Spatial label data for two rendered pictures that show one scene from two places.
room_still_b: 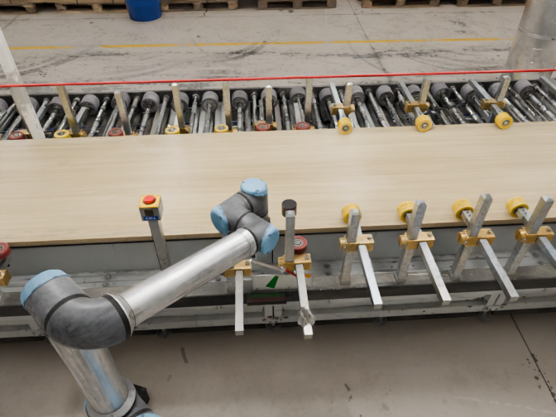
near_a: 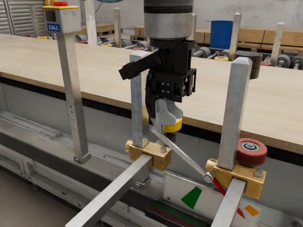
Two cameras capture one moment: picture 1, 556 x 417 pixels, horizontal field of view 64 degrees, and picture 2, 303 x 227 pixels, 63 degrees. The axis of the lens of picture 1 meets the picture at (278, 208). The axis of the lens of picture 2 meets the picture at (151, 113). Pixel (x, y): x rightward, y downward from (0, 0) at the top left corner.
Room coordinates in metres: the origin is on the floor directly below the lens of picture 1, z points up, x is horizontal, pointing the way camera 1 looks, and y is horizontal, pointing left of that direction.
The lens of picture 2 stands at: (0.72, -0.18, 1.25)
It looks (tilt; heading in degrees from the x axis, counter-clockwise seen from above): 25 degrees down; 34
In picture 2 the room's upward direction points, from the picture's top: straight up
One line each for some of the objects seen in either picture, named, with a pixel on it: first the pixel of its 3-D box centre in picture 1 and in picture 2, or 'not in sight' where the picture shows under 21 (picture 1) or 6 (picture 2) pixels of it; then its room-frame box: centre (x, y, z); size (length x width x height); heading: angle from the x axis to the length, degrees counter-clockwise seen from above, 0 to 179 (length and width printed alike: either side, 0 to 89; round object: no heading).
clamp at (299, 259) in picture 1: (294, 261); (234, 175); (1.24, -0.07, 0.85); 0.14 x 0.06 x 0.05; 94
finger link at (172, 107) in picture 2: not in sight; (170, 112); (1.16, 0.07, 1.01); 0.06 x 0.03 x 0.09; 94
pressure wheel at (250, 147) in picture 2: (297, 251); (246, 163); (1.30, -0.08, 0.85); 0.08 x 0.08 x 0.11
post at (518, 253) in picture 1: (525, 240); not in sight; (1.30, -1.04, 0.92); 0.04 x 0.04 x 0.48; 4
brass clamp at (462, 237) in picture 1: (475, 237); not in sight; (1.29, -0.82, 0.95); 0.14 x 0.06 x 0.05; 94
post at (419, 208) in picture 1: (409, 244); not in sight; (1.27, -0.55, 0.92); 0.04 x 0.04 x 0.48; 4
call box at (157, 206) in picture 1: (151, 208); (62, 20); (1.20, 0.46, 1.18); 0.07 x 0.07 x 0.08; 4
